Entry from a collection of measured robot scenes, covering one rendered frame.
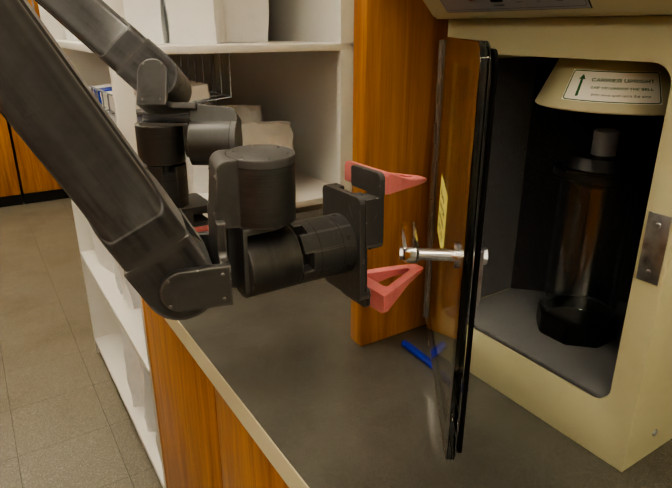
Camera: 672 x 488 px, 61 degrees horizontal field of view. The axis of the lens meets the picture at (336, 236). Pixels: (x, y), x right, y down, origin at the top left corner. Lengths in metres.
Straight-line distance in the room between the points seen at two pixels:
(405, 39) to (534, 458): 0.54
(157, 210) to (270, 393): 0.41
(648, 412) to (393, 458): 0.28
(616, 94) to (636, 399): 0.32
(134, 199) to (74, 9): 0.41
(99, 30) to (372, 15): 0.33
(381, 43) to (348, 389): 0.46
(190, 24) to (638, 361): 1.34
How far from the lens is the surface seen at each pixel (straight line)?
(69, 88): 0.43
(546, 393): 0.76
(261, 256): 0.47
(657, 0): 0.57
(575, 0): 0.61
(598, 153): 0.75
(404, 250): 0.53
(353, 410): 0.76
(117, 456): 2.25
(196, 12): 1.63
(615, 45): 0.63
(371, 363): 0.85
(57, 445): 2.37
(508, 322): 0.83
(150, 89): 0.72
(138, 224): 0.44
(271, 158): 0.45
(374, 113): 0.77
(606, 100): 0.66
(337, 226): 0.51
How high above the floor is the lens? 1.40
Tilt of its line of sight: 20 degrees down
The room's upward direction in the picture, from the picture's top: straight up
